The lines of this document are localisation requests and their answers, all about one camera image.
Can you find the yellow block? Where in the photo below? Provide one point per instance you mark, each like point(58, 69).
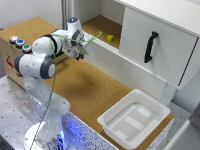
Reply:
point(110, 38)

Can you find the white sliding door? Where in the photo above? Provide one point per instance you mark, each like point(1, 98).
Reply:
point(156, 43)

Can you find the red button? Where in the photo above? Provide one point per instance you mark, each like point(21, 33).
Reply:
point(13, 38)

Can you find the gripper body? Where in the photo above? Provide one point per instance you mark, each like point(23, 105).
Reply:
point(74, 50)

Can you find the white plastic box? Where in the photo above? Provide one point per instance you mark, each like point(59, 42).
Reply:
point(133, 118)

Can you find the blue button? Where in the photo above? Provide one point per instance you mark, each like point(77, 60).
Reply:
point(20, 42)

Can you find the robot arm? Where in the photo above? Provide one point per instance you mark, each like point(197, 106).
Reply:
point(36, 63)

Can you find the green button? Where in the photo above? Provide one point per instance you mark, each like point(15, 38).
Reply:
point(26, 47)

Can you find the white cabinet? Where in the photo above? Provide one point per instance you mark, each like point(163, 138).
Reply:
point(140, 20)

